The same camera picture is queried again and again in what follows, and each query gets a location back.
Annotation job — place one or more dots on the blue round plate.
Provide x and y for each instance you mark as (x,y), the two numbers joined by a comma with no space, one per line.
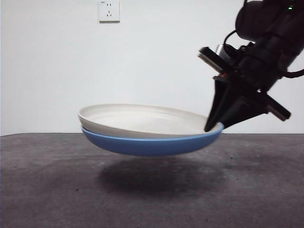
(147,146)

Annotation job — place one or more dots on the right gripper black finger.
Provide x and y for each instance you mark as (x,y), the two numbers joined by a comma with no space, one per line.
(247,107)
(219,104)

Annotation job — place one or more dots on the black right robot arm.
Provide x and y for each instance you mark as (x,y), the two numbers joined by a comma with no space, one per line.
(273,23)

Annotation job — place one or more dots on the white wall socket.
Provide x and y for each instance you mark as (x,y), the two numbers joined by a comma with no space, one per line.
(109,10)

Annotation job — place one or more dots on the pale grey camera box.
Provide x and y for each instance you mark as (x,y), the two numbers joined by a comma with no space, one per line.
(222,51)

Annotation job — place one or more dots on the white round plate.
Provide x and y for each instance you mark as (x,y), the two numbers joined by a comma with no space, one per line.
(142,118)

